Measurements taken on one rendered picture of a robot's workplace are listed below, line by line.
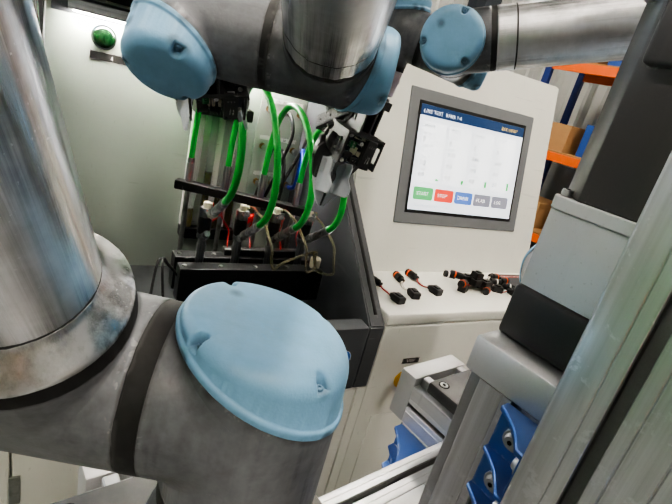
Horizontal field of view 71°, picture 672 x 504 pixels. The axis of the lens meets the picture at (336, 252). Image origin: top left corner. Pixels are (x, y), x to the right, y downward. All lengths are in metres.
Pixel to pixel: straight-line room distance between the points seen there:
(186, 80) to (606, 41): 0.45
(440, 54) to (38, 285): 0.49
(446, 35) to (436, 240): 0.82
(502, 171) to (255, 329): 1.26
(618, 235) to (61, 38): 1.11
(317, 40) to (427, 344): 0.92
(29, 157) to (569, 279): 0.35
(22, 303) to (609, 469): 0.31
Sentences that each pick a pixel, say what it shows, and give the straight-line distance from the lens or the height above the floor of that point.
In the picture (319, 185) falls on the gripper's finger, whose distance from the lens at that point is 0.82.
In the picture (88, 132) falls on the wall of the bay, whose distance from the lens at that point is 1.26.
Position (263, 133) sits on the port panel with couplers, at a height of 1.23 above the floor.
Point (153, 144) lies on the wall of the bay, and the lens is 1.27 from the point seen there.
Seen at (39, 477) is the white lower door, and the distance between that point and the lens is 1.01.
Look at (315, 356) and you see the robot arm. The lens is 0.30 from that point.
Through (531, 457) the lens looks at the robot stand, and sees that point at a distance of 0.35.
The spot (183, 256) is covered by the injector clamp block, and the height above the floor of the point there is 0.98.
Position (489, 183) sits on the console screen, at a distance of 1.46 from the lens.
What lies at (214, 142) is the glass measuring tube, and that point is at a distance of 1.26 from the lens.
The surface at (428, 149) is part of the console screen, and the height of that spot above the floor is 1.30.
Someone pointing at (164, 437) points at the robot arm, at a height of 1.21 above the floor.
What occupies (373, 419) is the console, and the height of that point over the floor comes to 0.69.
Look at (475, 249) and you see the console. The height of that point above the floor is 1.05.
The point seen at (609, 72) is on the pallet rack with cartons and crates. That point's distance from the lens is 6.16.
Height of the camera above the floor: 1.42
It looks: 20 degrees down
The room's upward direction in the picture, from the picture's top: 14 degrees clockwise
